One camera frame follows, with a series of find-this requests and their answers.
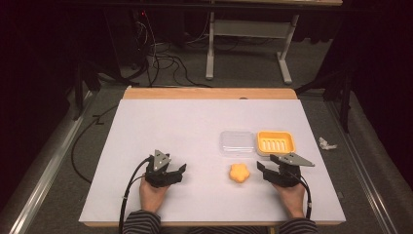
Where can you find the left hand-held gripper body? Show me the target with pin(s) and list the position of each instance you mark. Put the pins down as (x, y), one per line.
(158, 169)

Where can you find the clear plastic lid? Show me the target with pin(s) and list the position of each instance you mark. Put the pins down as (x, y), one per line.
(237, 143)

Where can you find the person's right hand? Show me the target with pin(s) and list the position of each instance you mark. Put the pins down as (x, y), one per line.
(294, 200)

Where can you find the white table mat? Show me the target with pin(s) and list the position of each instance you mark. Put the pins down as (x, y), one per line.
(195, 136)

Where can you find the orange flower-shaped soap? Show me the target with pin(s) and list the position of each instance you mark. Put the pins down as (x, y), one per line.
(239, 173)

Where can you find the metal floor rail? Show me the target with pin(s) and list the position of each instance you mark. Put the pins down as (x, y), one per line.
(39, 182)
(360, 165)

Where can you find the white metal desk frame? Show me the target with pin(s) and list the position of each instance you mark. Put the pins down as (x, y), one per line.
(248, 28)

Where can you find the black stand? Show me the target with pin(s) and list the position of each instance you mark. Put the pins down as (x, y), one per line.
(337, 87)
(85, 81)

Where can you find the person's left hand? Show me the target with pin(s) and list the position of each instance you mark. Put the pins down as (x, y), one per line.
(152, 198)

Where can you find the crumpled white paper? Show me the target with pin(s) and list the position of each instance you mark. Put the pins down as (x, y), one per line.
(326, 144)

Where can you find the yellow soap box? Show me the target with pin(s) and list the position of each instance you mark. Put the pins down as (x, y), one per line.
(276, 143)

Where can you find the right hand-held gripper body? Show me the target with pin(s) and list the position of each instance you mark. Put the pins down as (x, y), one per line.
(287, 175)

